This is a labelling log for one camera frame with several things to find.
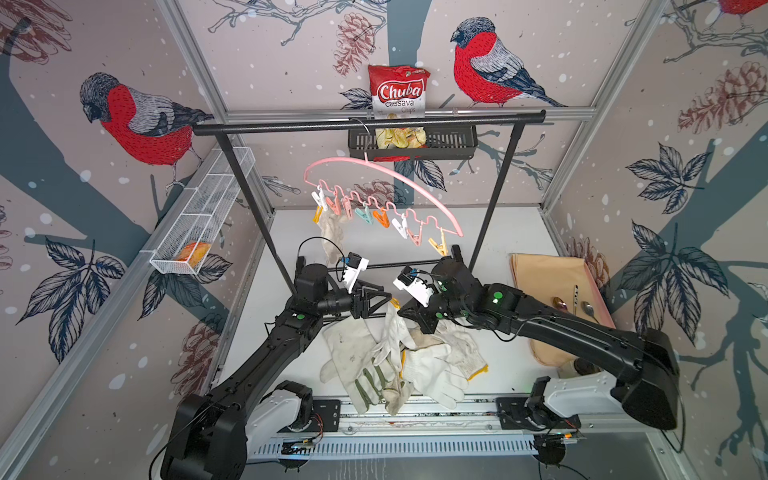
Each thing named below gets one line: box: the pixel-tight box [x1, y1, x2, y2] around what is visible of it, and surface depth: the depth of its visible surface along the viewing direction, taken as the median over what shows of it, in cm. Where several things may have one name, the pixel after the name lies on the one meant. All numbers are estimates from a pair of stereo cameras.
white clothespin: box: [391, 213, 408, 239], surface depth 67 cm
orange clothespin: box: [372, 207, 391, 229], surface depth 69 cm
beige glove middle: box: [383, 380, 414, 416], surface depth 76 cm
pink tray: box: [579, 257, 617, 329], surface depth 96 cm
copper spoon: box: [552, 296, 568, 311], surface depth 94 cm
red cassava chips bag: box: [368, 64, 430, 162], surface depth 84 cm
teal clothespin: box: [354, 206, 374, 225], surface depth 70 cm
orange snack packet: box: [175, 242, 212, 269], surface depth 68 cm
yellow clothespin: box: [428, 227, 448, 257], surface depth 62 cm
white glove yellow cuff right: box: [435, 319, 489, 381], surface depth 83 cm
